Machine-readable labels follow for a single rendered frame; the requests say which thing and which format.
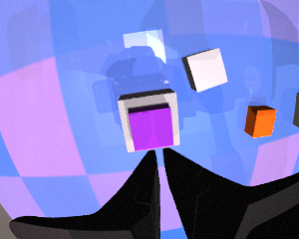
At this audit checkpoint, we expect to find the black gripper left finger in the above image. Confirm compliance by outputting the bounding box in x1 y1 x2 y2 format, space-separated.
9 148 161 239

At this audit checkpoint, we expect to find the white block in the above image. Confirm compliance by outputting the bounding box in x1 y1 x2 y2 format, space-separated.
181 48 228 93

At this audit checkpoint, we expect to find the purple button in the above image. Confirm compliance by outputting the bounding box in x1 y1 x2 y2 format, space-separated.
118 88 180 152

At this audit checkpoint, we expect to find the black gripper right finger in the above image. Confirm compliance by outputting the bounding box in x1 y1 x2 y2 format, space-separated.
162 147 299 239

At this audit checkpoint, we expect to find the orange block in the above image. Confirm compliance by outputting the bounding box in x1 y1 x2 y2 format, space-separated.
245 105 276 138

